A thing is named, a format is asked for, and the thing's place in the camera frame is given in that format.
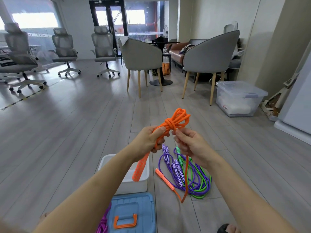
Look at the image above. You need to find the grey mesh office chair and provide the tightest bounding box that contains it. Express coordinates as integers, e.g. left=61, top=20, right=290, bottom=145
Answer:
left=48, top=28, right=81, bottom=78
left=0, top=22, right=47, bottom=94
left=90, top=26, right=121, bottom=78

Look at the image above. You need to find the white cabinet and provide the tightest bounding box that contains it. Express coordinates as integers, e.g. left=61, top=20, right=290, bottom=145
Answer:
left=274, top=52, right=311, bottom=146

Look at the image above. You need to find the orange jump rope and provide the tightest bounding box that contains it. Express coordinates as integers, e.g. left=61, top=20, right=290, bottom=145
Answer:
left=132, top=108, right=191, bottom=204

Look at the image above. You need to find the person's right foot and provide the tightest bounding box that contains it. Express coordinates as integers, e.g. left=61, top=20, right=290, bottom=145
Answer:
left=217, top=223, right=238, bottom=233

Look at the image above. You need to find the person's left hand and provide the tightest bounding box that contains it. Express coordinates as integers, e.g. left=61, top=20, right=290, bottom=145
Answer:
left=129, top=126, right=171, bottom=164

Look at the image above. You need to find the magenta jump rope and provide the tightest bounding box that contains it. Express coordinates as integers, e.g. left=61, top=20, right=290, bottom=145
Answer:
left=96, top=202, right=112, bottom=233

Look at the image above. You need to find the green jump rope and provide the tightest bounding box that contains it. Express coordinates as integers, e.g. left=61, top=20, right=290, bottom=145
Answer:
left=173, top=146, right=211, bottom=199

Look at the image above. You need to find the person's left forearm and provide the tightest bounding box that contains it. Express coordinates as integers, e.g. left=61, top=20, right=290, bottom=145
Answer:
left=33, top=145, right=138, bottom=233

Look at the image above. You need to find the white office chair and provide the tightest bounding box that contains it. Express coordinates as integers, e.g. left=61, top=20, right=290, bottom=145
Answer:
left=223, top=21, right=239, bottom=35

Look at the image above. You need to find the blue storage box lid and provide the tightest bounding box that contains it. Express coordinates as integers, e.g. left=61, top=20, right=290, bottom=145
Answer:
left=106, top=192, right=156, bottom=233

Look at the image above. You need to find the grey armchair with wooden legs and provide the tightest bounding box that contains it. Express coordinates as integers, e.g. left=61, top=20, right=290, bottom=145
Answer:
left=118, top=37, right=164, bottom=99
left=182, top=30, right=241, bottom=106

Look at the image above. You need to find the orange lid handle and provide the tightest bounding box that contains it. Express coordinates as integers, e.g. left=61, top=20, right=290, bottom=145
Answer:
left=113, top=214, right=138, bottom=229

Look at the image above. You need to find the purple jump rope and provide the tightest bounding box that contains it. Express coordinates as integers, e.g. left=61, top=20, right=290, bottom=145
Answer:
left=158, top=144, right=212, bottom=195

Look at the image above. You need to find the brown leather sofa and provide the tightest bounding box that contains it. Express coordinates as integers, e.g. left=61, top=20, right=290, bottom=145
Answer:
left=169, top=39, right=210, bottom=69

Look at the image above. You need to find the person's right forearm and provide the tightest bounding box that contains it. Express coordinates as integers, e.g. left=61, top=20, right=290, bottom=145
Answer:
left=205, top=155, right=300, bottom=233

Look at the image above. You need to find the person's right hand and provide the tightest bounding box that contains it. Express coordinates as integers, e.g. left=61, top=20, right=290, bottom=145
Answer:
left=173, top=128, right=219, bottom=169

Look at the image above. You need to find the black framed glass door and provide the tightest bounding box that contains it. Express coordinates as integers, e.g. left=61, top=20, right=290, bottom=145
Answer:
left=88, top=0, right=129, bottom=58

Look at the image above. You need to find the round black pedestal table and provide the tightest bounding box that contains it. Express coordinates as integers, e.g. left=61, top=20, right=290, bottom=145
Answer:
left=149, top=41, right=181, bottom=87

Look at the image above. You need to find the broken white wooden frame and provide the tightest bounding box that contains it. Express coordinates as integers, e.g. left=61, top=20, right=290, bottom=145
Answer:
left=259, top=72, right=300, bottom=122

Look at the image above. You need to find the white plastic bin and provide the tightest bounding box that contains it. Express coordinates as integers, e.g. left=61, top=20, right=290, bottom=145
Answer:
left=97, top=154, right=150, bottom=195

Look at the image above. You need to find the clear plastic storage box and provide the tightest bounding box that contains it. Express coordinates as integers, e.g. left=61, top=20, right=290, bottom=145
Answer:
left=216, top=81, right=269, bottom=118

